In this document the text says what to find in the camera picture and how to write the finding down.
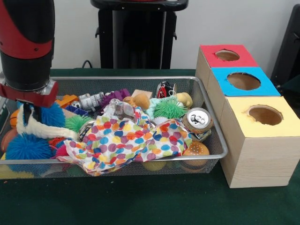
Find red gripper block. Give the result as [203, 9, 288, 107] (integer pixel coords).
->
[0, 81, 59, 125]

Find cream knitted cloth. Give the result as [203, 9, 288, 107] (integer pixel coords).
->
[16, 104, 79, 141]

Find polka dot cloth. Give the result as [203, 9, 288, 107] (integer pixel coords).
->
[56, 112, 155, 176]

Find colourful patterned cloth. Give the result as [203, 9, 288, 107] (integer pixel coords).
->
[135, 118, 193, 162]

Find shallow clear mesh bin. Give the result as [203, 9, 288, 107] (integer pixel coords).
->
[0, 76, 229, 180]

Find wooden box with three holes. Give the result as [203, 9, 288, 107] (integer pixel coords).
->
[195, 45, 300, 189]

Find silver grey plastic toy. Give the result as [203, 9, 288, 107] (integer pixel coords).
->
[70, 92, 105, 112]

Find crumpled whitish foil wrapper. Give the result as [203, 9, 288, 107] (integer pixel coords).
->
[103, 98, 139, 122]

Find tan plush animal toy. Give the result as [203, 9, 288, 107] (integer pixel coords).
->
[123, 90, 153, 111]

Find green spiky rubber ball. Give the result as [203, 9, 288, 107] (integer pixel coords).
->
[154, 97, 187, 120]

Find dark green table cloth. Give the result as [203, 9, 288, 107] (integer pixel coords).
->
[0, 68, 300, 225]
[280, 74, 300, 93]

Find crushed silver drink can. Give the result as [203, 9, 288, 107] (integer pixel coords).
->
[183, 108, 214, 143]

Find orange ball with cream dots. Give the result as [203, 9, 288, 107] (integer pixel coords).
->
[180, 142, 210, 170]

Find black panel stand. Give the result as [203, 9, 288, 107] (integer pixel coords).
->
[271, 4, 300, 90]

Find black cable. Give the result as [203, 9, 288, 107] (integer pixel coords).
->
[82, 59, 100, 69]

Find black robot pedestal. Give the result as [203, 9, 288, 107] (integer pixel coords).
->
[90, 0, 189, 70]

